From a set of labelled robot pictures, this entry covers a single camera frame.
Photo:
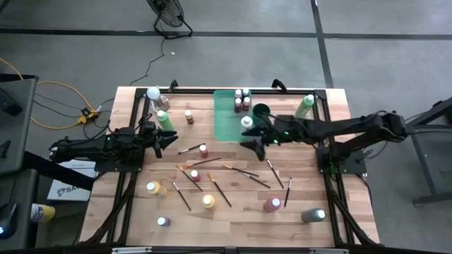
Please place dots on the dark teal plastic cup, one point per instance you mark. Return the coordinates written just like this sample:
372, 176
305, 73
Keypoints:
259, 111

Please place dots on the red-orange small paint bottle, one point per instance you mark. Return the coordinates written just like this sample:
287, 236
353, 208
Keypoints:
203, 150

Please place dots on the white printed paper sheet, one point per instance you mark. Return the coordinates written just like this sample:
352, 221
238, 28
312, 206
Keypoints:
70, 192

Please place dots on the ochre small paint bottle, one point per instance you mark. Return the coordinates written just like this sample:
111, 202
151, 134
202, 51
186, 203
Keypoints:
189, 117

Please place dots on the magenta small paint bottle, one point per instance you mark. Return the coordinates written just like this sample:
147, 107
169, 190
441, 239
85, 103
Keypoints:
238, 103

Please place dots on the purple small paint bottle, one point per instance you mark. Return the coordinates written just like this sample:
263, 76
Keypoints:
164, 221

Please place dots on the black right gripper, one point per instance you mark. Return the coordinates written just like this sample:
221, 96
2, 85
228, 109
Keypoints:
282, 128

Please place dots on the white large paint bottle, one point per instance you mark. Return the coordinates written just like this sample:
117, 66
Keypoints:
246, 121

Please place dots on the light pink small paint bottle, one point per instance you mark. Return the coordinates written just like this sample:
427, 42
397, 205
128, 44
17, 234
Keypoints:
238, 93

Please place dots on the yellow large paint bottle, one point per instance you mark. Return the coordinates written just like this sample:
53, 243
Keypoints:
157, 190
208, 202

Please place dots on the black paintbrush silver ferrule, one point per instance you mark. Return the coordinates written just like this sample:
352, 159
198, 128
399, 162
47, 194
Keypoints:
287, 192
191, 148
275, 173
256, 180
181, 196

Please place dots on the black diagonal bar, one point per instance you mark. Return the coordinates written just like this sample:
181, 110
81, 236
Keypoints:
53, 171

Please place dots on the green large paint bottle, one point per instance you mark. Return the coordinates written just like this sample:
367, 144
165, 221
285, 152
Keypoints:
166, 123
303, 107

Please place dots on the black computer mouse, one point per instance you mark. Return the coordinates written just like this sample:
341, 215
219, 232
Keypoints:
7, 220

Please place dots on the light bulb on brass base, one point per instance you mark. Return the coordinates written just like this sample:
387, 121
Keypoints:
153, 93

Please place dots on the black desk device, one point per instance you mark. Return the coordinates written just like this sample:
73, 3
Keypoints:
8, 102

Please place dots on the yellow black power plug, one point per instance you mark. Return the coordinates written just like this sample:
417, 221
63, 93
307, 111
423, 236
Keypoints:
86, 116

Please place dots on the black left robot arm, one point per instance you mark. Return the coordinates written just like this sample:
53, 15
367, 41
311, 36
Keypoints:
88, 150

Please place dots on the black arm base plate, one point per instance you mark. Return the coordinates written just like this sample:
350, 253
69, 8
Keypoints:
106, 166
353, 167

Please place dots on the red large paint bottle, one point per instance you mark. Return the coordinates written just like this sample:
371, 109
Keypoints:
270, 205

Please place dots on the black floor fan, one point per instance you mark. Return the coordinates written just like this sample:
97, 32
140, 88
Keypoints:
166, 14

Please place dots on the black paintbrush orange fan bristles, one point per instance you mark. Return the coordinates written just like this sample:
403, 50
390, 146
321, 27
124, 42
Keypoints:
202, 163

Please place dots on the translucent teal plastic tray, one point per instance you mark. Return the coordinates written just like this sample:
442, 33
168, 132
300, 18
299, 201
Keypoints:
226, 120

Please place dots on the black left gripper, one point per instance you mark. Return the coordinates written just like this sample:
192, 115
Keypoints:
150, 135

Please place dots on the dark grey large paint bottle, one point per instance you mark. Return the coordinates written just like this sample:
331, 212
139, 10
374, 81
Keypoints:
310, 216

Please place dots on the black desk frame legs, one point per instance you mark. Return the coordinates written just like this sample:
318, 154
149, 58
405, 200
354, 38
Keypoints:
429, 166

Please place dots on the grey desk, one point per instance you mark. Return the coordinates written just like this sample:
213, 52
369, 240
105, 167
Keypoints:
21, 197
17, 141

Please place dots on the red small paint bottle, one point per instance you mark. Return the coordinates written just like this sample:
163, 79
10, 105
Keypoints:
195, 175

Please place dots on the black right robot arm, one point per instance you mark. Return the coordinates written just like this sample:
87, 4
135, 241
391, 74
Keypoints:
353, 127

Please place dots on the black table clamp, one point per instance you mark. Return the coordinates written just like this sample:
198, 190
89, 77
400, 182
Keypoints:
279, 84
173, 85

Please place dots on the yellow can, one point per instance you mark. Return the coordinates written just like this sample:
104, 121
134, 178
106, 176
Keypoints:
44, 212

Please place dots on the blue small paint bottle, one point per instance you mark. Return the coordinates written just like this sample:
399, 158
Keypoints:
245, 92

